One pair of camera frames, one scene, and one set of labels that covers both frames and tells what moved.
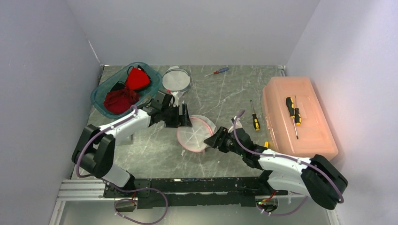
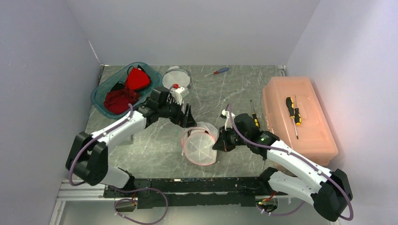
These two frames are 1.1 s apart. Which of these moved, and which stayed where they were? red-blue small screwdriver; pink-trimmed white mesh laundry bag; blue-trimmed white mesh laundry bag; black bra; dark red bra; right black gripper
Moved: right black gripper; pink-trimmed white mesh laundry bag
Stayed: black bra; red-blue small screwdriver; blue-trimmed white mesh laundry bag; dark red bra
